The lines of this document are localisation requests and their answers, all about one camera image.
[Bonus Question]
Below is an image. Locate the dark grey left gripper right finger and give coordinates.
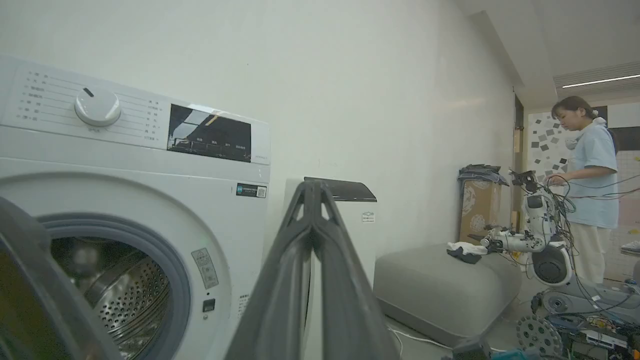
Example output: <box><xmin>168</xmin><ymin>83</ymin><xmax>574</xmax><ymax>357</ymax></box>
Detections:
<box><xmin>313</xmin><ymin>180</ymin><xmax>401</xmax><ymax>360</ymax></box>

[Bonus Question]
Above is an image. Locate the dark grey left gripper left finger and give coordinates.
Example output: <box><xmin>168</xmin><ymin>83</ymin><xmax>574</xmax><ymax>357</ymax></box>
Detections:
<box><xmin>225</xmin><ymin>180</ymin><xmax>315</xmax><ymax>360</ymax></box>

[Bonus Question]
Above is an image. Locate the round washing machine door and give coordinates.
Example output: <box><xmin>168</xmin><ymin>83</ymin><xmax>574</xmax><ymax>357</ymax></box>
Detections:
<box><xmin>0</xmin><ymin>196</ymin><xmax>124</xmax><ymax>360</ymax></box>

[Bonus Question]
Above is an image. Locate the grey rubber door gasket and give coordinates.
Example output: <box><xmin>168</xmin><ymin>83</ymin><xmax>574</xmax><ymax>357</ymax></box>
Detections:
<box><xmin>36</xmin><ymin>213</ymin><xmax>192</xmax><ymax>360</ymax></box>

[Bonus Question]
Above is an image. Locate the black washing machine display panel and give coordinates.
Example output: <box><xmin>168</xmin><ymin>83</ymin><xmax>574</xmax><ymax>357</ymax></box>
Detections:
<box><xmin>167</xmin><ymin>103</ymin><xmax>252</xmax><ymax>164</ymax></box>

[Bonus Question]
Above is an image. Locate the white front-load washing machine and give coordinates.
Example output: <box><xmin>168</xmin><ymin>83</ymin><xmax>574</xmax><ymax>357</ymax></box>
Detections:
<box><xmin>0</xmin><ymin>55</ymin><xmax>272</xmax><ymax>360</ymax></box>

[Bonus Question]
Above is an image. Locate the white tower appliance black top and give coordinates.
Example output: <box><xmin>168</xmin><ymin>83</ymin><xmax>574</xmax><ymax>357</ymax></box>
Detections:
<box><xmin>281</xmin><ymin>176</ymin><xmax>379</xmax><ymax>360</ymax></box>

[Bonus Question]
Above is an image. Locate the grey cushion ottoman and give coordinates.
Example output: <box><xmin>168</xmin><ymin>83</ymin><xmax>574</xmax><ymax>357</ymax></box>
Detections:
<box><xmin>372</xmin><ymin>243</ymin><xmax>524</xmax><ymax>349</ymax></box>

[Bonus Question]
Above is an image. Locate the dark navy cloth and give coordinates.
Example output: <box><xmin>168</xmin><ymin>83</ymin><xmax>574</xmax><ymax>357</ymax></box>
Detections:
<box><xmin>446</xmin><ymin>248</ymin><xmax>482</xmax><ymax>265</ymax></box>

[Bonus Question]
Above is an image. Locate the white cloth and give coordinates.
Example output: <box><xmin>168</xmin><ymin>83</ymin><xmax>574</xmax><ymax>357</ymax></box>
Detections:
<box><xmin>446</xmin><ymin>241</ymin><xmax>489</xmax><ymax>256</ymax></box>

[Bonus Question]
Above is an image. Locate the perforated steel washer drum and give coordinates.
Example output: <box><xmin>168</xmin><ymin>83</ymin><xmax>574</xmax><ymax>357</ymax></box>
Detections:
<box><xmin>50</xmin><ymin>236</ymin><xmax>172</xmax><ymax>360</ymax></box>

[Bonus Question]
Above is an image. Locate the brown cardboard box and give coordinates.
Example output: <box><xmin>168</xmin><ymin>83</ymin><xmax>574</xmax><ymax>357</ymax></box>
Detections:
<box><xmin>458</xmin><ymin>179</ymin><xmax>503</xmax><ymax>246</ymax></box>

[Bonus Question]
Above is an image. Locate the dark clothes pile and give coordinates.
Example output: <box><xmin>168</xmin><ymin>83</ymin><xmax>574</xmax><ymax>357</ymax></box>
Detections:
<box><xmin>457</xmin><ymin>163</ymin><xmax>510</xmax><ymax>187</ymax></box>

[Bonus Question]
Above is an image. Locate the white program dial knob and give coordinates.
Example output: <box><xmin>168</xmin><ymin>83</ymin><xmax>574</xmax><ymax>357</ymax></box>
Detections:
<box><xmin>74</xmin><ymin>87</ymin><xmax>122</xmax><ymax>127</ymax></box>

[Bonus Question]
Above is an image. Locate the person in light blue shirt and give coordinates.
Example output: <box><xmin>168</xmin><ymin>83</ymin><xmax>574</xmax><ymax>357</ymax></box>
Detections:
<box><xmin>547</xmin><ymin>95</ymin><xmax>621</xmax><ymax>285</ymax></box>

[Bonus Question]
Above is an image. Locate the linear ceiling light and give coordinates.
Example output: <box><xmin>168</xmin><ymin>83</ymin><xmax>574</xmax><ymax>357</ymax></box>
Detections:
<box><xmin>561</xmin><ymin>73</ymin><xmax>640</xmax><ymax>90</ymax></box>

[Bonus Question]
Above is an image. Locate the white robot with loose cables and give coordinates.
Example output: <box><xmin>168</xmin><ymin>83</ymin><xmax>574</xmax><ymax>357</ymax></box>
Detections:
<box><xmin>481</xmin><ymin>170</ymin><xmax>640</xmax><ymax>360</ymax></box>

